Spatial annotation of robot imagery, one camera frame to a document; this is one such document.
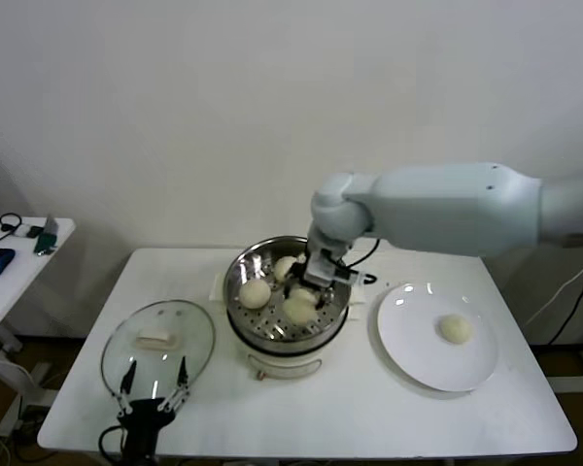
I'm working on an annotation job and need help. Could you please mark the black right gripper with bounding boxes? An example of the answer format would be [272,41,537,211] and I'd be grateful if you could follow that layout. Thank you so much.
[283,259,337,312]

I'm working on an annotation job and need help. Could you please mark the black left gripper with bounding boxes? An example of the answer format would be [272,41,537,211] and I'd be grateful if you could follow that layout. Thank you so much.
[113,355,192,456]

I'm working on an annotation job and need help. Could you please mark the white steamed baozi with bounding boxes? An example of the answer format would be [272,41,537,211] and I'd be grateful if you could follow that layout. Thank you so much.
[436,314,476,346]
[273,255,303,284]
[282,288,320,326]
[238,279,272,310]

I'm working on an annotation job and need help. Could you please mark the glass lid with cream handle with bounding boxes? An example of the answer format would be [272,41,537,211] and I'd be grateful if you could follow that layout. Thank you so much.
[100,299,218,400]

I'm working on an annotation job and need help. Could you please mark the stainless steel steamer basket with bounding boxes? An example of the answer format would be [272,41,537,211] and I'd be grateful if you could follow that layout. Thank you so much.
[223,236,354,354]

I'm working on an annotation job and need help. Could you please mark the steel steamer pot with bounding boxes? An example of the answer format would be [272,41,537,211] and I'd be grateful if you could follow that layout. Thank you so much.
[208,272,370,383]

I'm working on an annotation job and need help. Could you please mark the white round plate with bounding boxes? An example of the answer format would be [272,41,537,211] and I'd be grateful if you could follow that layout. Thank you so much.
[376,283,500,393]

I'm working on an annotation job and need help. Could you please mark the white side table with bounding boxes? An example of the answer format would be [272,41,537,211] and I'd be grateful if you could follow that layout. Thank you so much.
[0,216,78,438]

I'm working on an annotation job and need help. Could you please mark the green and grey tool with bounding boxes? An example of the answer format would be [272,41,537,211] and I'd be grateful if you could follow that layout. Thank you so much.
[32,215,60,256]

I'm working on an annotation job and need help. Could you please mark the black headphones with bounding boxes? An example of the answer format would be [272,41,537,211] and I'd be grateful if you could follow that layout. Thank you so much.
[0,213,25,244]

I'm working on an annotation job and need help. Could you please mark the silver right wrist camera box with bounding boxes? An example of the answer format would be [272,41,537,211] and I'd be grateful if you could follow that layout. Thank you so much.
[304,250,361,288]

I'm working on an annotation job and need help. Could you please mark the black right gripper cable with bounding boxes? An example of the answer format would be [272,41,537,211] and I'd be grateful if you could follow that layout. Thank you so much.
[342,237,381,284]

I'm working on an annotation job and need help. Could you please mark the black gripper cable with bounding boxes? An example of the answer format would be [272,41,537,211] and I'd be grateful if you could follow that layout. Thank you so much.
[98,422,128,460]
[342,237,381,284]

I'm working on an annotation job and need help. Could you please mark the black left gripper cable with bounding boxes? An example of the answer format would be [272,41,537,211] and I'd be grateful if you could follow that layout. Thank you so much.
[98,422,128,460]

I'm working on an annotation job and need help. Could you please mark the white power cable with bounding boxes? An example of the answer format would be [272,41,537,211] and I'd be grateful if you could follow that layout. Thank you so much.
[522,256,583,329]

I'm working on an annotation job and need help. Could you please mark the white table leg frame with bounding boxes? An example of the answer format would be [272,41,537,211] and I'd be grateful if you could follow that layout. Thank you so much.
[546,349,583,395]

